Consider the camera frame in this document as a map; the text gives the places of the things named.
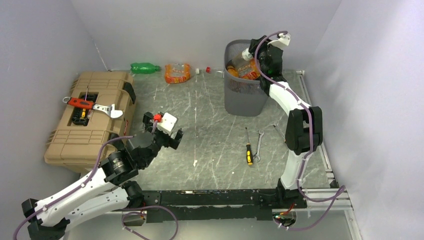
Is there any brown tea bottle green cap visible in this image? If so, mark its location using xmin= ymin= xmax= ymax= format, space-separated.
xmin=227 ymin=48 xmax=254 ymax=71

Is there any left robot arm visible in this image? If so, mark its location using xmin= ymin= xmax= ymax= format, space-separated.
xmin=21 ymin=112 xmax=184 ymax=240

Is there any green plastic bottle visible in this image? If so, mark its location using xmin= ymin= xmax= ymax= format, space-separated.
xmin=130 ymin=62 xmax=162 ymax=75

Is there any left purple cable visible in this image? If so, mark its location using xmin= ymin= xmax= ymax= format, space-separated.
xmin=13 ymin=119 xmax=160 ymax=240

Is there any grey mesh waste bin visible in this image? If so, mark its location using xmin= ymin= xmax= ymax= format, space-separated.
xmin=224 ymin=38 xmax=285 ymax=117

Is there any orange bottle pack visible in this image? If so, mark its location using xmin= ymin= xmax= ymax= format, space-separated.
xmin=164 ymin=63 xmax=192 ymax=84

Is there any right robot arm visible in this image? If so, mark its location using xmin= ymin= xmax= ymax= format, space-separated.
xmin=248 ymin=32 xmax=323 ymax=208

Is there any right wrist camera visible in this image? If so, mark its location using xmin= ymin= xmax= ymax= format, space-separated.
xmin=267 ymin=33 xmax=291 ymax=49

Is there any tan plastic toolbox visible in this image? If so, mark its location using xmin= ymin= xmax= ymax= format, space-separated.
xmin=44 ymin=71 xmax=137 ymax=173

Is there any large orange label bottle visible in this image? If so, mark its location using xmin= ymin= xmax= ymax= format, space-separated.
xmin=237 ymin=59 xmax=261 ymax=80

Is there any red handled adjustable wrench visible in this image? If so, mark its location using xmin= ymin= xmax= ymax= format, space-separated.
xmin=62 ymin=96 xmax=124 ymax=119

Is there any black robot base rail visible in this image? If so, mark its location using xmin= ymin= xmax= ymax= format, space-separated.
xmin=128 ymin=187 xmax=307 ymax=221

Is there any clear bottle red cap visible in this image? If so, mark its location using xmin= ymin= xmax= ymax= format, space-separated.
xmin=194 ymin=66 xmax=225 ymax=78

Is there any silver combination spanner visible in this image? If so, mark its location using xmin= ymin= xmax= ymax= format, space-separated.
xmin=253 ymin=129 xmax=265 ymax=162

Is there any yellow black screwdriver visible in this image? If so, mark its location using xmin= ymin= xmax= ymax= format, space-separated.
xmin=245 ymin=127 xmax=253 ymax=166
xmin=273 ymin=125 xmax=286 ymax=141

